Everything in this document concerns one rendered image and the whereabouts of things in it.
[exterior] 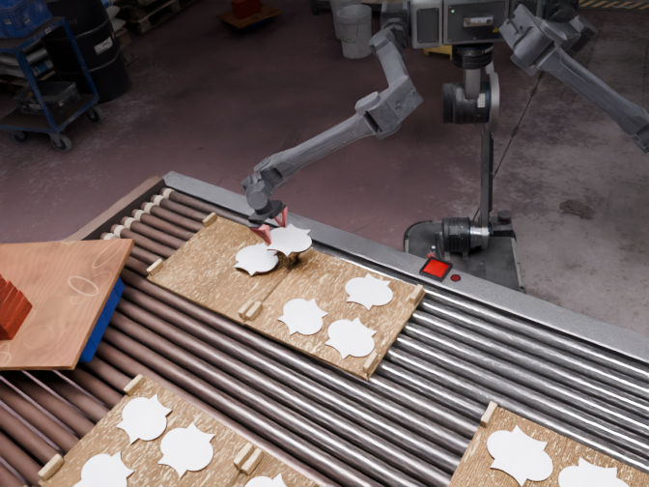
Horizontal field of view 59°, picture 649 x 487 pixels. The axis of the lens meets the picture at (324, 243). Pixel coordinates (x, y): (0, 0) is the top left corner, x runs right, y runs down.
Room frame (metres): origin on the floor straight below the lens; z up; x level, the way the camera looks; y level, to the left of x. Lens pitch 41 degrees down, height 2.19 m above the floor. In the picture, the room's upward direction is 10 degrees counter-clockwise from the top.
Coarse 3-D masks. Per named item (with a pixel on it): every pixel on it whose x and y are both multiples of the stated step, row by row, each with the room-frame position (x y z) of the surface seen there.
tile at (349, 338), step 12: (336, 324) 1.07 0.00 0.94; (348, 324) 1.06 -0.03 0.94; (360, 324) 1.05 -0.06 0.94; (336, 336) 1.03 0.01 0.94; (348, 336) 1.02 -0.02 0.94; (360, 336) 1.01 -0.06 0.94; (372, 336) 1.01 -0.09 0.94; (336, 348) 0.99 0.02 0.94; (348, 348) 0.98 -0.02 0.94; (360, 348) 0.97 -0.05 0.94; (372, 348) 0.97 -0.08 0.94
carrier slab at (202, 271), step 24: (192, 240) 1.56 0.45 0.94; (216, 240) 1.54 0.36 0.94; (240, 240) 1.51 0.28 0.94; (168, 264) 1.45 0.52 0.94; (192, 264) 1.43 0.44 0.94; (216, 264) 1.41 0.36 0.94; (288, 264) 1.36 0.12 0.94; (168, 288) 1.34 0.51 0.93; (192, 288) 1.32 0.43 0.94; (216, 288) 1.30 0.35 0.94; (240, 288) 1.28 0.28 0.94; (264, 288) 1.27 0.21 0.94; (216, 312) 1.21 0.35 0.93
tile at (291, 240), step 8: (272, 232) 1.38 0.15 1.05; (280, 232) 1.38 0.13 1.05; (288, 232) 1.37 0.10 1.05; (296, 232) 1.36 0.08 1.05; (304, 232) 1.36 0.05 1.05; (272, 240) 1.35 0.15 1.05; (280, 240) 1.34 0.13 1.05; (288, 240) 1.34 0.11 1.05; (296, 240) 1.33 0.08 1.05; (304, 240) 1.32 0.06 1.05; (272, 248) 1.31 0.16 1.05; (280, 248) 1.30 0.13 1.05; (288, 248) 1.30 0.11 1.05; (296, 248) 1.29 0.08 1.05; (304, 248) 1.28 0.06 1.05; (288, 256) 1.27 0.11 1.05
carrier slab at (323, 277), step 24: (312, 264) 1.34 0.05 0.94; (336, 264) 1.32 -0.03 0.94; (288, 288) 1.25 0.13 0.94; (312, 288) 1.23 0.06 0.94; (336, 288) 1.21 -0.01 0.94; (408, 288) 1.17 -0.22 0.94; (264, 312) 1.17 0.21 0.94; (336, 312) 1.12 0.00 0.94; (360, 312) 1.10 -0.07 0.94; (384, 312) 1.09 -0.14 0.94; (408, 312) 1.07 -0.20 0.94; (288, 336) 1.06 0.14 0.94; (312, 336) 1.05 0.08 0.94; (384, 336) 1.00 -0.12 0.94; (336, 360) 0.95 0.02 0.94; (360, 360) 0.94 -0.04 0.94
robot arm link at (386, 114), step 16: (384, 32) 1.68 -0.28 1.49; (384, 48) 1.61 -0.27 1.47; (384, 64) 1.53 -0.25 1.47; (400, 64) 1.46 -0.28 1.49; (400, 80) 1.33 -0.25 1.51; (384, 96) 1.31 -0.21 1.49; (400, 96) 1.30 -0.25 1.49; (416, 96) 1.31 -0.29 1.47; (384, 112) 1.28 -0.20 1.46; (400, 112) 1.29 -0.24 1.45; (384, 128) 1.28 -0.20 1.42
